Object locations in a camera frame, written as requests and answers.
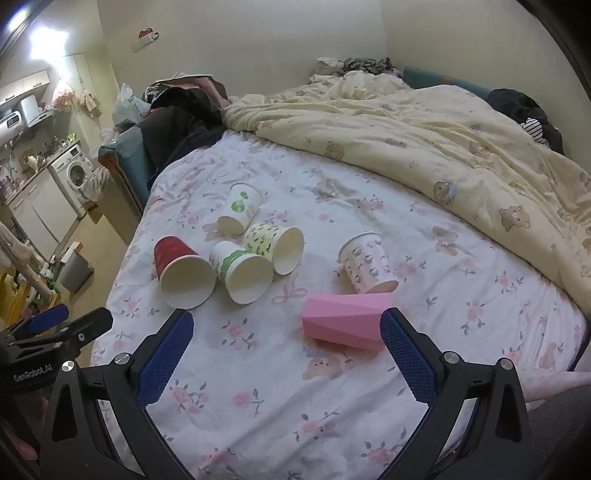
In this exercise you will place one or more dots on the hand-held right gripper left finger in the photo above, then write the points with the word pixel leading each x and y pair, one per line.
pixel 165 357

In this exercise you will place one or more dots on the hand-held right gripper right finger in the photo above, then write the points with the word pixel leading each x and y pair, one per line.
pixel 410 357

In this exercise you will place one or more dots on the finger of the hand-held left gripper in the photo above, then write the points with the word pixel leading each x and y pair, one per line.
pixel 83 327
pixel 48 318

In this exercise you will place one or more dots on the pink faceted cup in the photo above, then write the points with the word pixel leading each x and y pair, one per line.
pixel 337 319

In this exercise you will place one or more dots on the white cup pink print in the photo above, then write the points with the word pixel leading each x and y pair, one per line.
pixel 364 263

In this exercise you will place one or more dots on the red paper cup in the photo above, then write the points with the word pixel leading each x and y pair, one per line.
pixel 171 251

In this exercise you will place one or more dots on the white cup green band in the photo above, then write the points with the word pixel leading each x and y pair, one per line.
pixel 229 263

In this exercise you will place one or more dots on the cream cup dark green print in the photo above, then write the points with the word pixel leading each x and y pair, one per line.
pixel 261 240

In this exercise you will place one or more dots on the white cup green round logo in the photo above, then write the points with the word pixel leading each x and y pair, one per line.
pixel 241 207

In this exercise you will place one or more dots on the person's left hand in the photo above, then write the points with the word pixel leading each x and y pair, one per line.
pixel 21 450

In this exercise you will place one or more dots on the yellow stool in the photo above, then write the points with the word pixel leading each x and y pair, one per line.
pixel 11 300

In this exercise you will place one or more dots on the grey trash bin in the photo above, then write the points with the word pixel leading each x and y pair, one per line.
pixel 76 270

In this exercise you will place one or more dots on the white floral bed sheet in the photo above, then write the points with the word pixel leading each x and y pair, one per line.
pixel 258 364

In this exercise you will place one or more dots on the white lower kitchen cabinet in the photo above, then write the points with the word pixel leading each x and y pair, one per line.
pixel 41 212

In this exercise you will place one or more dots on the white kitchen cabinet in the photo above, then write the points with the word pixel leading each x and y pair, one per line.
pixel 41 212
pixel 25 87

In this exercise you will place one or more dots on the grey mesh laundry bag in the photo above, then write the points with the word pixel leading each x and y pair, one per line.
pixel 94 184

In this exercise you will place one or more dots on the pink cloth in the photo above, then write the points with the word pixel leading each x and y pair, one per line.
pixel 549 385

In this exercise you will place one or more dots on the white washing machine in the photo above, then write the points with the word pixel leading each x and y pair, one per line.
pixel 69 177

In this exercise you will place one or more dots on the yellow bear print quilt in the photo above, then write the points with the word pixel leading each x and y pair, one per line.
pixel 392 138

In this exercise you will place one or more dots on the beige hanging cloth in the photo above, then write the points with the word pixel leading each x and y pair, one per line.
pixel 91 102

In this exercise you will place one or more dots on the dark clothes pile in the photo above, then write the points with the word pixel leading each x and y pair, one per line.
pixel 180 127

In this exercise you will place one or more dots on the pink hanging plastic bag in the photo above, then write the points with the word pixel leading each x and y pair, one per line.
pixel 63 96

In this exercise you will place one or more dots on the white plastic bag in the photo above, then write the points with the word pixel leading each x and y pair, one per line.
pixel 127 104

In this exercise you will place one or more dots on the white upper kitchen cabinet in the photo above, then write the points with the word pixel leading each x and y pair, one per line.
pixel 25 87

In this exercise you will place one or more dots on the striped black white cloth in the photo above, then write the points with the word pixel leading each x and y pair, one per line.
pixel 534 130

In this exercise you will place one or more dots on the black fluffy clothing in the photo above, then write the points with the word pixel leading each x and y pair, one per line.
pixel 512 104

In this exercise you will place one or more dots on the dark patterned clothing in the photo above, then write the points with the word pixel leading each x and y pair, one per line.
pixel 367 64

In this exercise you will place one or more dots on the white crumpled cloth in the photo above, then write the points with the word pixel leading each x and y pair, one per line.
pixel 328 65

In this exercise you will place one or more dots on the teal bed frame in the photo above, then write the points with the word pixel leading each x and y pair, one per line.
pixel 123 157

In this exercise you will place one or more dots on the red white wall decoration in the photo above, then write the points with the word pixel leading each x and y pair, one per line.
pixel 147 39

